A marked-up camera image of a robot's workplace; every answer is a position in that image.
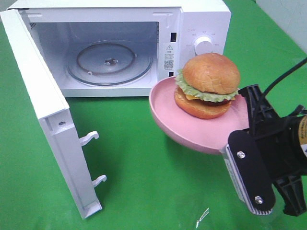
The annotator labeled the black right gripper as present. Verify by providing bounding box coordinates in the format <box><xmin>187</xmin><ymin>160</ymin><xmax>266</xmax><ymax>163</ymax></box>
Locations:
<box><xmin>238</xmin><ymin>84</ymin><xmax>307</xmax><ymax>216</ymax></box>

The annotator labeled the pink plate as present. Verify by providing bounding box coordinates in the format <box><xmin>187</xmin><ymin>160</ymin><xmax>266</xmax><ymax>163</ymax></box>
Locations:
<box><xmin>149</xmin><ymin>77</ymin><xmax>249</xmax><ymax>155</ymax></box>

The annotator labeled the burger with lettuce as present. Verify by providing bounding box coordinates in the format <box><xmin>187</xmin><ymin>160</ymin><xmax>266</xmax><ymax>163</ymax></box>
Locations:
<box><xmin>174</xmin><ymin>53</ymin><xmax>240</xmax><ymax>119</ymax></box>

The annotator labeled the white microwave door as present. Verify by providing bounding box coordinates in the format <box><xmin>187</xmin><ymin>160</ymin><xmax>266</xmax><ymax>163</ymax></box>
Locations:
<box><xmin>0</xmin><ymin>10</ymin><xmax>106</xmax><ymax>219</ymax></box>

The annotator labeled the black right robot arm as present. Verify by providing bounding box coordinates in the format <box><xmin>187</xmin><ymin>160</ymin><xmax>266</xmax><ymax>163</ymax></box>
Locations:
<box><xmin>239</xmin><ymin>85</ymin><xmax>307</xmax><ymax>216</ymax></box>

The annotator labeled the clear tape patch centre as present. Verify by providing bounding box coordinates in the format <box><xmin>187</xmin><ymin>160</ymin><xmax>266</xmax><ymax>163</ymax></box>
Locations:
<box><xmin>192</xmin><ymin>207</ymin><xmax>212</xmax><ymax>230</ymax></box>

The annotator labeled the green table cloth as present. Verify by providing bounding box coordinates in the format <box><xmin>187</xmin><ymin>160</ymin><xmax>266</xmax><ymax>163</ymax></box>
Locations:
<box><xmin>0</xmin><ymin>0</ymin><xmax>307</xmax><ymax>230</ymax></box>

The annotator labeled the upper white microwave knob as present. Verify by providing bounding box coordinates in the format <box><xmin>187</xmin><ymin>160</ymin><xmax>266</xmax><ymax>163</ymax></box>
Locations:
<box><xmin>194</xmin><ymin>36</ymin><xmax>213</xmax><ymax>55</ymax></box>

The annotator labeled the glass microwave turntable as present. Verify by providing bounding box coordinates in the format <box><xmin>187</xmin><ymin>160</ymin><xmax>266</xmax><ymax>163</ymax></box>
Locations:
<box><xmin>67</xmin><ymin>40</ymin><xmax>156</xmax><ymax>86</ymax></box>

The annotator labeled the white microwave oven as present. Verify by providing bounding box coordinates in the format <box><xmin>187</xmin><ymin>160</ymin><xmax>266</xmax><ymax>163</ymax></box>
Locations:
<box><xmin>1</xmin><ymin>0</ymin><xmax>231</xmax><ymax>97</ymax></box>

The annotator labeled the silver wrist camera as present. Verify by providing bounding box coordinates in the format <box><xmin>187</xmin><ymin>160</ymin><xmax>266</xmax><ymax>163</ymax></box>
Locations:
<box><xmin>221</xmin><ymin>130</ymin><xmax>276</xmax><ymax>216</ymax></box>

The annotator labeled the black camera cable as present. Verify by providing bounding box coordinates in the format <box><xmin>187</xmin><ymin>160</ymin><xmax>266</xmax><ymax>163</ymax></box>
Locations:
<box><xmin>263</xmin><ymin>56</ymin><xmax>307</xmax><ymax>96</ymax></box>

